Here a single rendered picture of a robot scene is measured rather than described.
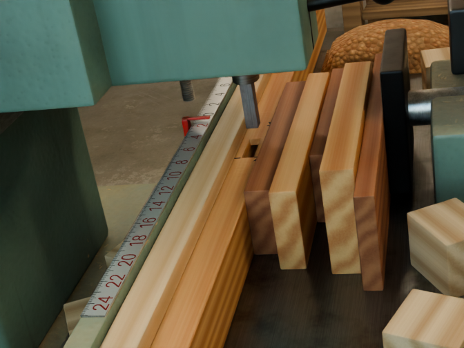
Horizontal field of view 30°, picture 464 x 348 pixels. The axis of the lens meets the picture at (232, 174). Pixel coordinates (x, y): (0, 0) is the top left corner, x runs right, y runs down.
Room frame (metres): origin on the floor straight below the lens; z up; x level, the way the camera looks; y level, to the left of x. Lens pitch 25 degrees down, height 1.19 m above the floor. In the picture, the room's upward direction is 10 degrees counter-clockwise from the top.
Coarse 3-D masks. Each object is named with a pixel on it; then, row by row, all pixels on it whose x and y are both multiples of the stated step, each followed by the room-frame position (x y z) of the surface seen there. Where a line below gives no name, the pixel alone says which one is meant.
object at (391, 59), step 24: (384, 48) 0.57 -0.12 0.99; (384, 72) 0.52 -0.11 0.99; (408, 72) 0.59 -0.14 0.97; (384, 96) 0.52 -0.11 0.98; (408, 96) 0.56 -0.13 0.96; (432, 96) 0.55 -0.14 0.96; (384, 120) 0.52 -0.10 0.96; (408, 120) 0.54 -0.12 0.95; (408, 144) 0.52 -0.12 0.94; (408, 168) 0.52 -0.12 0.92; (408, 192) 0.52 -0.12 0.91
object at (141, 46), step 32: (96, 0) 0.57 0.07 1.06; (128, 0) 0.56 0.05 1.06; (160, 0) 0.55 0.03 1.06; (192, 0) 0.55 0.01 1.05; (224, 0) 0.54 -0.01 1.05; (256, 0) 0.54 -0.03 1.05; (288, 0) 0.53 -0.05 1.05; (128, 32) 0.56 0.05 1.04; (160, 32) 0.56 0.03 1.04; (192, 32) 0.55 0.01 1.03; (224, 32) 0.54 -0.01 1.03; (256, 32) 0.54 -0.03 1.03; (288, 32) 0.53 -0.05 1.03; (128, 64) 0.56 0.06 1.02; (160, 64) 0.56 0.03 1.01; (192, 64) 0.55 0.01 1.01; (224, 64) 0.54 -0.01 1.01; (256, 64) 0.54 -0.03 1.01; (288, 64) 0.53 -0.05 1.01
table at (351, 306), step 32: (320, 64) 0.83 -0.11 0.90; (416, 128) 0.63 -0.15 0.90; (416, 160) 0.58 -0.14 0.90; (416, 192) 0.53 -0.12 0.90; (320, 224) 0.51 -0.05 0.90; (256, 256) 0.48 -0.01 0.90; (320, 256) 0.47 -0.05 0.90; (256, 288) 0.44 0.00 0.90; (288, 288) 0.44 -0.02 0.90; (320, 288) 0.43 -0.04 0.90; (352, 288) 0.43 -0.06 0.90; (384, 288) 0.42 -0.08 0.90; (416, 288) 0.41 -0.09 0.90; (256, 320) 0.41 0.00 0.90; (288, 320) 0.40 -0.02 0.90; (320, 320) 0.40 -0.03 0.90; (352, 320) 0.39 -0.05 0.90; (384, 320) 0.39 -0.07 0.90
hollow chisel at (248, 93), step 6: (252, 84) 0.57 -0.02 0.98; (240, 90) 0.57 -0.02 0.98; (246, 90) 0.57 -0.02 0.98; (252, 90) 0.57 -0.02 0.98; (246, 96) 0.57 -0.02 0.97; (252, 96) 0.57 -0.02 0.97; (246, 102) 0.57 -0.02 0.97; (252, 102) 0.57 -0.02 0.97; (246, 108) 0.57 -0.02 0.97; (252, 108) 0.57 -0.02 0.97; (246, 114) 0.57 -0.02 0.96; (252, 114) 0.57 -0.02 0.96; (258, 114) 0.58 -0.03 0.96; (246, 120) 0.57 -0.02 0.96; (252, 120) 0.57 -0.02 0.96; (258, 120) 0.58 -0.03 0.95; (246, 126) 0.57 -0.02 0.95; (252, 126) 0.57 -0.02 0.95; (258, 126) 0.57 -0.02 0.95
